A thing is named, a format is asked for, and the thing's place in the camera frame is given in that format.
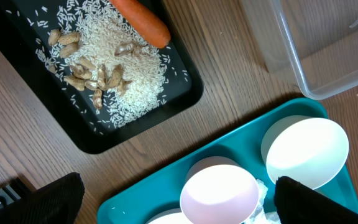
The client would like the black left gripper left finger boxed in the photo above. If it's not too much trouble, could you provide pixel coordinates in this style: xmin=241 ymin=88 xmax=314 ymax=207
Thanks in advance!
xmin=0 ymin=172 xmax=85 ymax=224

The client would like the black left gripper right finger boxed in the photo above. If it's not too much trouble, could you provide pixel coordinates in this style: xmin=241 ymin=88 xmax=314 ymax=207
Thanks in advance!
xmin=273 ymin=176 xmax=358 ymax=224

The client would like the white bowl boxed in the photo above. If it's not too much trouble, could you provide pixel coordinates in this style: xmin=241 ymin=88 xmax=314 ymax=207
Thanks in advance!
xmin=260 ymin=115 xmax=350 ymax=190

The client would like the pink bowl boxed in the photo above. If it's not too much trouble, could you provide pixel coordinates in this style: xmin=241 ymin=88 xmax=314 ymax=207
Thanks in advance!
xmin=180 ymin=156 xmax=259 ymax=224

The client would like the orange carrot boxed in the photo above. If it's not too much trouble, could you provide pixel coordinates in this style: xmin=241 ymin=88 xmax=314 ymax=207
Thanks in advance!
xmin=110 ymin=0 xmax=171 ymax=49

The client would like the black food waste tray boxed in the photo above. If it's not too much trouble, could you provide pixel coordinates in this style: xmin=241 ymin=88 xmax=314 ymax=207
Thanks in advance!
xmin=0 ymin=0 xmax=203 ymax=154

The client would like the crumpled white tissue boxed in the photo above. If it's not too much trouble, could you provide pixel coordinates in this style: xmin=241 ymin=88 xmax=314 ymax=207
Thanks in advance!
xmin=242 ymin=179 xmax=281 ymax=224

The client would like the large white plate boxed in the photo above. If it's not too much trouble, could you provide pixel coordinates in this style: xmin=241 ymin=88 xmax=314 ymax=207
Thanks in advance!
xmin=146 ymin=208 xmax=193 ymax=224

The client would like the pile of rice and peanuts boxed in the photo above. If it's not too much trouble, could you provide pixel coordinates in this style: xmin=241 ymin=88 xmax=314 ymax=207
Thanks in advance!
xmin=4 ymin=0 xmax=189 ymax=136

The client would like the clear plastic bin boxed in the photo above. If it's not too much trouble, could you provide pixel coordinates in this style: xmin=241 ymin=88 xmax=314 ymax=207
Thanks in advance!
xmin=242 ymin=0 xmax=358 ymax=100

